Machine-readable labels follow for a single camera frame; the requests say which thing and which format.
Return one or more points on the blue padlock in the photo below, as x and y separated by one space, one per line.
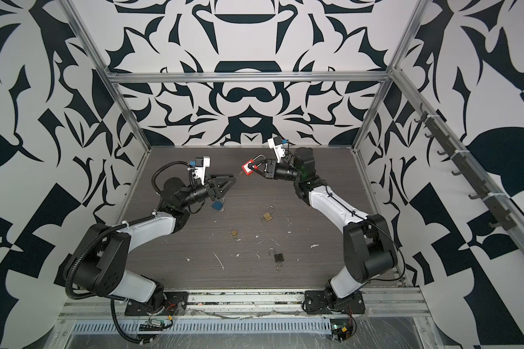
218 205

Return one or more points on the large brass padlock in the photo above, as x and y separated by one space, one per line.
267 216

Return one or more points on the wall hook rack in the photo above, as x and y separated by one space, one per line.
468 167

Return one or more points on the white cable duct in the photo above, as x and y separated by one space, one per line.
235 326

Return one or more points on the circuit board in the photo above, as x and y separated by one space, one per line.
156 325
343 332

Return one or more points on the left circuit board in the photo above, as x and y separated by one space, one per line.
156 325

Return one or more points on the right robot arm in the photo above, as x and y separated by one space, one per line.
368 248

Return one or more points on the black padlock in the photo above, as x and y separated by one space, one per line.
278 257

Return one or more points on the aluminium front rail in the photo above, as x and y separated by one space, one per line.
237 303

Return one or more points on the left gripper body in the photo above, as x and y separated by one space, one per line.
209 191

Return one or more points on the right circuit board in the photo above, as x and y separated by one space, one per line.
343 332

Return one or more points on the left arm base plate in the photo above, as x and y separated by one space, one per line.
170 304

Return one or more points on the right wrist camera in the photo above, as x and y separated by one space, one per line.
279 146

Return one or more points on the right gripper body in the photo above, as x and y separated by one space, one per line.
285 172

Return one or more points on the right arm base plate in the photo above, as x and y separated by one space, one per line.
322 302

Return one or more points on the red padlock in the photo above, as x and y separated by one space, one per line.
256 165

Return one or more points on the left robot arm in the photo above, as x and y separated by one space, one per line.
98 267

